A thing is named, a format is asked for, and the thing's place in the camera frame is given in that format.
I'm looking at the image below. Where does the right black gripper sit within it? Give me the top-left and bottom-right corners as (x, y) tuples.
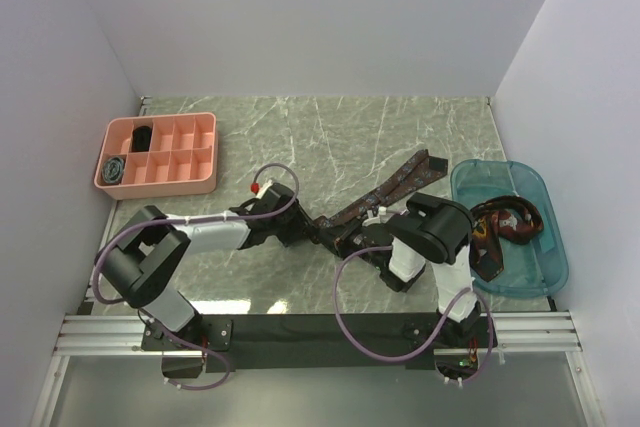
(314, 217), (385, 271)

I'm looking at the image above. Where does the brown blue floral tie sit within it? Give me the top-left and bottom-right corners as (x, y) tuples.
(314, 149), (449, 229)

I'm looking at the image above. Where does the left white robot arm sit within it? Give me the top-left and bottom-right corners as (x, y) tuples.
(95, 182), (316, 349)

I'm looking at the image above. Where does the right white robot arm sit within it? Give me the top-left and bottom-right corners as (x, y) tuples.
(336, 193), (481, 346)

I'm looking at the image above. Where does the pink compartment organizer tray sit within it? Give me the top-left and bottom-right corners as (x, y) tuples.
(94, 112), (218, 200)

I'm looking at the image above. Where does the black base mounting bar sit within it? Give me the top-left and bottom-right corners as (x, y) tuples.
(139, 311), (496, 374)

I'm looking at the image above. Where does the black rolled tie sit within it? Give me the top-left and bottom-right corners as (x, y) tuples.
(130, 126), (153, 153)

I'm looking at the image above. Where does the dark red patterned tie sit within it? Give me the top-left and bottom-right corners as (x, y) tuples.
(469, 195), (544, 282)

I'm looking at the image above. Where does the grey patterned rolled tie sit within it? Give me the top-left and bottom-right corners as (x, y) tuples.
(101, 156), (126, 185)

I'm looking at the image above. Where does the teal transparent plastic bin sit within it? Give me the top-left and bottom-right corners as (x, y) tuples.
(450, 159), (569, 298)

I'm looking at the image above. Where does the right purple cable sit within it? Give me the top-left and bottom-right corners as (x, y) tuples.
(333, 206), (497, 388)

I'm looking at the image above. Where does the purple cable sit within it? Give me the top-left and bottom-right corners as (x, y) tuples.
(333, 206), (497, 388)
(92, 162), (301, 391)

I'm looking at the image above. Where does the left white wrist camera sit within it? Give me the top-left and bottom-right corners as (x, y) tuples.
(250, 179), (275, 199)

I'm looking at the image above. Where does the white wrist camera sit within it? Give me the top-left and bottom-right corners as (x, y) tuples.
(362, 206), (396, 226)
(250, 179), (275, 199)

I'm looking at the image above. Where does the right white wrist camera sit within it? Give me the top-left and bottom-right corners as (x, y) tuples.
(362, 206), (396, 226)

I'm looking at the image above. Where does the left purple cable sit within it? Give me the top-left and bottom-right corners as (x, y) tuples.
(92, 162), (301, 391)

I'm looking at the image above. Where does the aluminium frame rail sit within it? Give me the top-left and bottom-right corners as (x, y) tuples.
(30, 311), (587, 426)

